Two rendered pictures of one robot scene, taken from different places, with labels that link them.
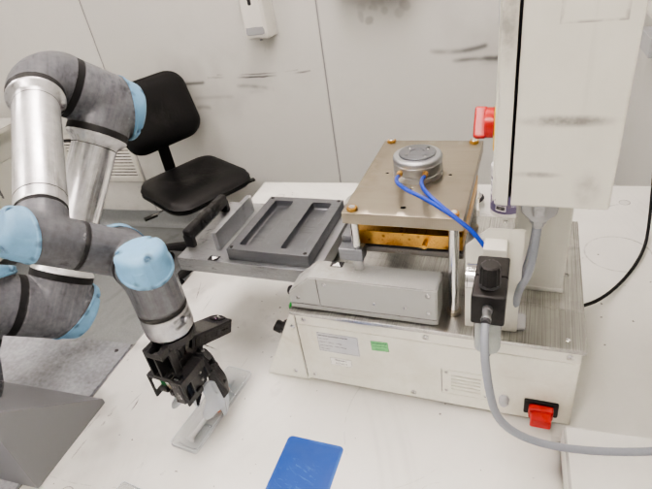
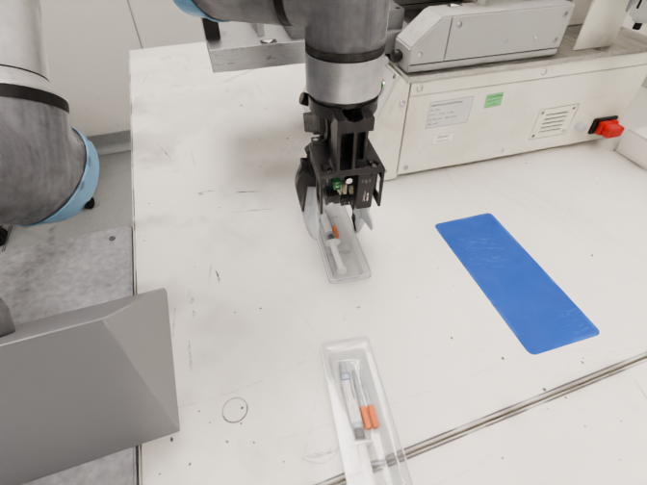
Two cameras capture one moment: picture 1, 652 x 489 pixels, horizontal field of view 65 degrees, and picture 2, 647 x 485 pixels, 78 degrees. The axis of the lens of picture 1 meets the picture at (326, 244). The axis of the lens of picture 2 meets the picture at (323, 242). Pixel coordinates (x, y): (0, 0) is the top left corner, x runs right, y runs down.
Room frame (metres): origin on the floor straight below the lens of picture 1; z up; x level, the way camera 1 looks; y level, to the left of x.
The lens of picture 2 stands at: (0.34, 0.54, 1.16)
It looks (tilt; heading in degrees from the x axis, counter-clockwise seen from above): 45 degrees down; 319
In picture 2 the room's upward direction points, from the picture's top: straight up
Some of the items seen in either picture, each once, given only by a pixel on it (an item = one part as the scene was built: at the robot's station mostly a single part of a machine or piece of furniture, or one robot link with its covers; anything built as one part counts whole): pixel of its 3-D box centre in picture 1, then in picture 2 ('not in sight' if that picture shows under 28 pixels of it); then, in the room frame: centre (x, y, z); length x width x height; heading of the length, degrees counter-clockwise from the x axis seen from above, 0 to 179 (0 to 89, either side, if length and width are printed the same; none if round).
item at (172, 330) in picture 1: (168, 319); (347, 72); (0.62, 0.26, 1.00); 0.08 x 0.08 x 0.05
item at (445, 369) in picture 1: (418, 307); (456, 83); (0.74, -0.15, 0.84); 0.53 x 0.37 x 0.17; 65
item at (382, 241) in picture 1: (417, 199); not in sight; (0.75, -0.16, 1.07); 0.22 x 0.17 x 0.10; 155
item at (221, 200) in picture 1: (207, 219); (206, 9); (0.94, 0.23, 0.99); 0.15 x 0.02 x 0.04; 155
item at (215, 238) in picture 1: (268, 231); (298, 14); (0.88, 0.11, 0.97); 0.30 x 0.22 x 0.08; 65
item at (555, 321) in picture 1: (440, 265); (483, 26); (0.74, -0.20, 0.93); 0.46 x 0.35 x 0.01; 65
